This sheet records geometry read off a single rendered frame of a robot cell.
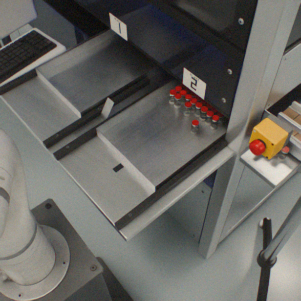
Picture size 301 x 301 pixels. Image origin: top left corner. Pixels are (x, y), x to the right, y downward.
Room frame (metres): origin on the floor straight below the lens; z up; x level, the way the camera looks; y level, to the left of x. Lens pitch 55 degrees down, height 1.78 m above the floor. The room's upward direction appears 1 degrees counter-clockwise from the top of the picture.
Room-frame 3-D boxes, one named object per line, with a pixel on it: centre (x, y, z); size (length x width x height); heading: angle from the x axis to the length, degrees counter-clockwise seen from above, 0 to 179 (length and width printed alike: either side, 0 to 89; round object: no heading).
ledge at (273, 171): (0.60, -0.35, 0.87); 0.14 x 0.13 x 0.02; 130
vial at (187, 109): (0.77, -0.12, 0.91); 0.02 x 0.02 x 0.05
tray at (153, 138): (0.70, -0.06, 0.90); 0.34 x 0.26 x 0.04; 130
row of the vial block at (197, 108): (0.77, -0.14, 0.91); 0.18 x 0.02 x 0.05; 40
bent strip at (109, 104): (0.74, 0.17, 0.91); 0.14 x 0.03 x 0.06; 131
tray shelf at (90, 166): (0.79, 0.11, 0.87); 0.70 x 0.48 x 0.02; 40
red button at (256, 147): (0.56, -0.27, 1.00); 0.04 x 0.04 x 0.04; 40
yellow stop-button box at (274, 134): (0.59, -0.31, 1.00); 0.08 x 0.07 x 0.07; 130
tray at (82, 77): (0.96, 0.16, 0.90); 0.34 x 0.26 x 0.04; 130
